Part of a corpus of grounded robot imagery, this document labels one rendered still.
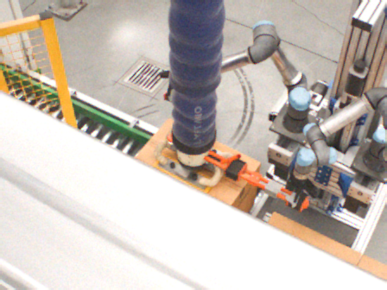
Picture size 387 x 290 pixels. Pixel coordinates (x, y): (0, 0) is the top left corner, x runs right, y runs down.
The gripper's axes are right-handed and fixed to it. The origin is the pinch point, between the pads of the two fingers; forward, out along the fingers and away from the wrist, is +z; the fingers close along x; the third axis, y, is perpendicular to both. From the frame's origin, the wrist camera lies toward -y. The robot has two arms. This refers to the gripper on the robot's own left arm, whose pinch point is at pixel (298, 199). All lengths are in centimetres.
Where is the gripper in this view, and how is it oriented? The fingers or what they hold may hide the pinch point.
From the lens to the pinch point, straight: 282.3
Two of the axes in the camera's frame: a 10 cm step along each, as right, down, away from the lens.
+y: -8.6, -4.4, 2.5
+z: -0.6, 5.8, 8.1
